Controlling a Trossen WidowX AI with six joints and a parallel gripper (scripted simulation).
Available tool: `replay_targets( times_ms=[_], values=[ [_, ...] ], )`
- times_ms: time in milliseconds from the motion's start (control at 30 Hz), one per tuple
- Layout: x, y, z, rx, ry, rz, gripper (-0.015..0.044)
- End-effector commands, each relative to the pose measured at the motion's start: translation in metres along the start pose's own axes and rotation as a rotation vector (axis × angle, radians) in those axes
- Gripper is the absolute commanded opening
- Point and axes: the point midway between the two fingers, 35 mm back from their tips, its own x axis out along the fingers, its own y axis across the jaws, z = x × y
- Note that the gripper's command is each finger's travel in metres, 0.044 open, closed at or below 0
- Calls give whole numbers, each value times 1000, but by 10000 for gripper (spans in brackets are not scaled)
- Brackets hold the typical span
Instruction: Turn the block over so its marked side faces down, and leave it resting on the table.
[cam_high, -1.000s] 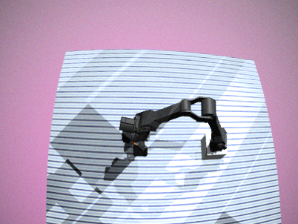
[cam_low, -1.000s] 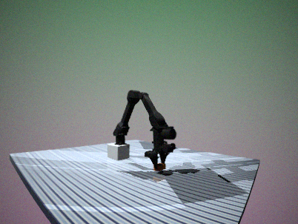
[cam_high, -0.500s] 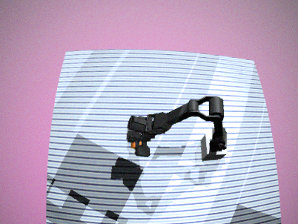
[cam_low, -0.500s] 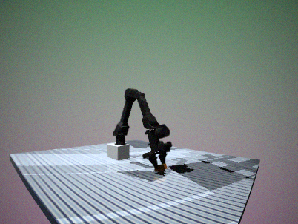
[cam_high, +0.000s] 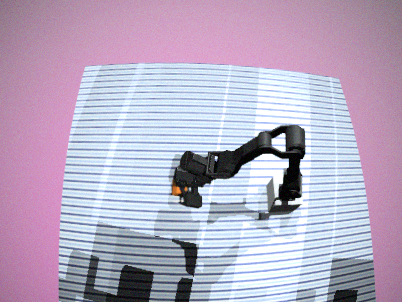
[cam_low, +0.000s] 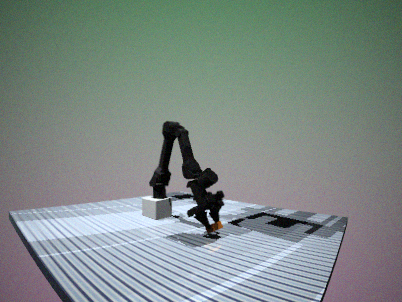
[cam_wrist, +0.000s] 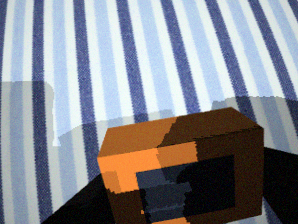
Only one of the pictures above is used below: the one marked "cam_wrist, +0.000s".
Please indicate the orange block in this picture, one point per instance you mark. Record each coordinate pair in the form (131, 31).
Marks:
(201, 168)

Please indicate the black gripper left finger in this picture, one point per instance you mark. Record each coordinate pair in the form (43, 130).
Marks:
(89, 206)

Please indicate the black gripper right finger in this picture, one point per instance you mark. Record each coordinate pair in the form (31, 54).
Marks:
(280, 184)

